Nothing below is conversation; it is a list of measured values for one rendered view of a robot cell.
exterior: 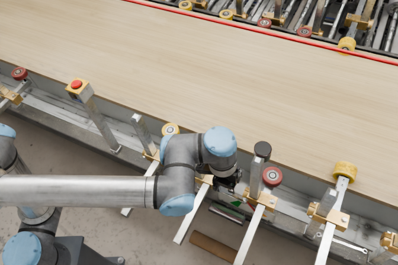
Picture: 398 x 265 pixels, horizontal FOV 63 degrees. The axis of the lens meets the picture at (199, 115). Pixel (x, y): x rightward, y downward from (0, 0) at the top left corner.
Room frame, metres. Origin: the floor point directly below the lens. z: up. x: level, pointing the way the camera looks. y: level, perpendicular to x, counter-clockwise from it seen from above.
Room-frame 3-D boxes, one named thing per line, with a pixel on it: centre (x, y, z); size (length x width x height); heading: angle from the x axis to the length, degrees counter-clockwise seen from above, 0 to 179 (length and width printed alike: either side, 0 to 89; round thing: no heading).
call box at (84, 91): (0.93, 0.46, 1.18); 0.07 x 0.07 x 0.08; 55
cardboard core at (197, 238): (0.53, 0.05, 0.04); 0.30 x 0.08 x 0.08; 55
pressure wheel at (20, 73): (1.43, 0.96, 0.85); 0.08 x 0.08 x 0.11
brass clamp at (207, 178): (0.62, 0.02, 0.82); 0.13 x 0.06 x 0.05; 55
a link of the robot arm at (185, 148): (0.49, 0.07, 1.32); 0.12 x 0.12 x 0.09; 81
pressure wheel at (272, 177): (0.54, -0.25, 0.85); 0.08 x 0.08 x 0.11
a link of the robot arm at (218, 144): (0.48, -0.04, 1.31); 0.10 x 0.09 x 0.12; 81
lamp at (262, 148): (0.53, -0.19, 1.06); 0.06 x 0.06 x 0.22; 55
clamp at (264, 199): (0.48, -0.19, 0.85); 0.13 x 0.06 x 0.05; 55
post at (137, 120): (0.78, 0.24, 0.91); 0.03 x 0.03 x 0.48; 55
